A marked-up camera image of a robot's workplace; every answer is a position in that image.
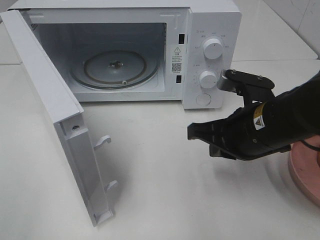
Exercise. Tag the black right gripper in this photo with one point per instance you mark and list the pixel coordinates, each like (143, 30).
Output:
(252, 131)

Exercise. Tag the pink round plate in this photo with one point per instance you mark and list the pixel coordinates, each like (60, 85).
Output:
(304, 169)

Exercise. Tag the white microwave door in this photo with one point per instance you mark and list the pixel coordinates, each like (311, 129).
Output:
(65, 113)

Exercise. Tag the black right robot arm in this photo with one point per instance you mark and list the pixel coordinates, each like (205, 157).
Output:
(301, 112)

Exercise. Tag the lower white timer knob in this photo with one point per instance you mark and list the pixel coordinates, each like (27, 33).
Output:
(207, 79)

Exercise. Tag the upper white power knob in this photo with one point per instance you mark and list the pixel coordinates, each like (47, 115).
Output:
(212, 48)

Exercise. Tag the white warning label sticker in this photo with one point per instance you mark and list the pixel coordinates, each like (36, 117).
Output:
(177, 55)

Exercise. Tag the white microwave oven body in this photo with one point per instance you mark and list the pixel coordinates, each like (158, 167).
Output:
(70, 29)

